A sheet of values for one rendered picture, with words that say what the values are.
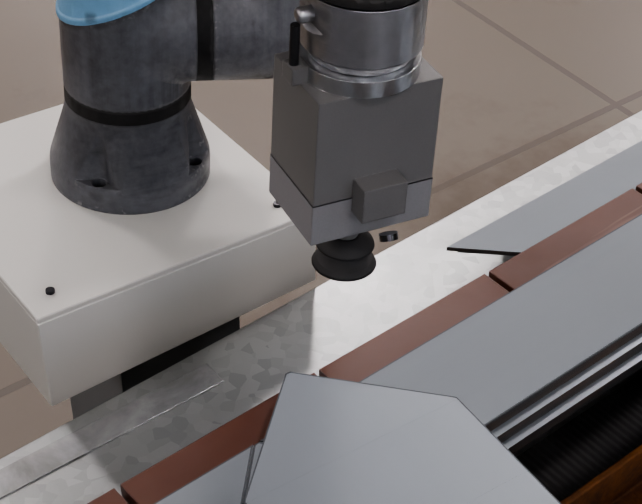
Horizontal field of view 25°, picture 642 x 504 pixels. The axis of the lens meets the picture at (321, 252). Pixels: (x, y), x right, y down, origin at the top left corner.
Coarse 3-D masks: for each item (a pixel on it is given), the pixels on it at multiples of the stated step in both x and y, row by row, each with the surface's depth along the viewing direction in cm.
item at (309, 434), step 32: (352, 384) 107; (288, 416) 104; (320, 416) 104; (352, 416) 104; (384, 416) 104; (416, 416) 104; (288, 448) 102; (320, 448) 102; (352, 448) 102; (256, 480) 100; (288, 480) 100
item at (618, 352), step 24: (624, 336) 111; (600, 360) 110; (624, 360) 112; (552, 384) 107; (576, 384) 108; (600, 384) 110; (528, 408) 107; (552, 408) 108; (576, 408) 109; (504, 432) 105; (528, 432) 106
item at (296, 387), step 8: (288, 376) 107; (296, 376) 107; (304, 376) 107; (312, 376) 107; (320, 376) 107; (288, 384) 107; (296, 384) 107; (304, 384) 107; (312, 384) 107; (320, 384) 107; (328, 384) 107; (336, 384) 107; (280, 392) 106; (288, 392) 106; (296, 392) 106; (304, 392) 106; (312, 392) 106; (280, 400) 106; (288, 400) 106; (296, 400) 106; (280, 408) 105
